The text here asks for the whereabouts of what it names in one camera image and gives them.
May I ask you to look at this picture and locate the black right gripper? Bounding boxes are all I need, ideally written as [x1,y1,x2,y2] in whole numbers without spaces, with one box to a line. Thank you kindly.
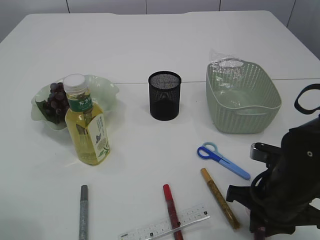
[226,185,320,238]

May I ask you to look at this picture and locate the pink scissors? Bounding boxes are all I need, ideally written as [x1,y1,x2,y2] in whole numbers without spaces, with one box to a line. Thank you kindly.
[253,226,266,240]

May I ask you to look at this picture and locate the blue scissors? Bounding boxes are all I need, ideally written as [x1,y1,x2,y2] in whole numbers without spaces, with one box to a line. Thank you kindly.
[197,142,251,181]

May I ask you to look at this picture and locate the clear plastic sheet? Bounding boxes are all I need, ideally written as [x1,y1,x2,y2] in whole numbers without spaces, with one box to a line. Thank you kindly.
[208,47,253,106]

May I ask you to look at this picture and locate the yellow tea bottle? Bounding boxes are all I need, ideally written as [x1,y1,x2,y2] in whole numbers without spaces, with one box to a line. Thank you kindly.
[63,74,110,166]

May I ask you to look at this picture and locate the purple grape bunch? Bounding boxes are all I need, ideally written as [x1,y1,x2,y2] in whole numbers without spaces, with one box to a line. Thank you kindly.
[35,82,70,125]

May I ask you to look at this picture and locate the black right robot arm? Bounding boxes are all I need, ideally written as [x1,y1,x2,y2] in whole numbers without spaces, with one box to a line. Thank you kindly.
[226,118,320,240]

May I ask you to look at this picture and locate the gold glitter pen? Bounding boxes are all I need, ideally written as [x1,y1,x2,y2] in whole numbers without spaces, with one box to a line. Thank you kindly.
[200,168,241,230]

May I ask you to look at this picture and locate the clear plastic ruler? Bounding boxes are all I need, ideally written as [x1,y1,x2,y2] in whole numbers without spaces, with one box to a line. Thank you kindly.
[117,204,210,240]

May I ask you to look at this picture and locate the red glitter pen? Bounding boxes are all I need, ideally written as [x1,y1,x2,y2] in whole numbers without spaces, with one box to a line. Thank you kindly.
[163,184,180,230]

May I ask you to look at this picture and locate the pale green woven basket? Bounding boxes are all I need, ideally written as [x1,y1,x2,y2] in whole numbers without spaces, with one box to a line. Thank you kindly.
[206,57,282,134]

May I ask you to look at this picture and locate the black mesh pen holder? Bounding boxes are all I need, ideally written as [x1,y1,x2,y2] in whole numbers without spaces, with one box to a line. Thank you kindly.
[148,71,182,121]

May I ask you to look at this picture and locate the silver glitter pen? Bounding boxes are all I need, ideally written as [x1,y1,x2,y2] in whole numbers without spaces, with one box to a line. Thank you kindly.
[78,185,89,240]

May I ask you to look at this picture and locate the pale green wavy glass plate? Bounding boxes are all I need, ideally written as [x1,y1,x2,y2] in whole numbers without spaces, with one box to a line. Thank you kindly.
[30,74,120,131]

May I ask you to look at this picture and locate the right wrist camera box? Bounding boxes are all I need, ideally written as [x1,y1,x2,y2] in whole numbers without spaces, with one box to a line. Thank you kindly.
[249,142,282,163]

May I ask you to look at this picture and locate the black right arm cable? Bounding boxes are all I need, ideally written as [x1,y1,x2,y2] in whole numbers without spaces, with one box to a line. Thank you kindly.
[249,83,320,201]

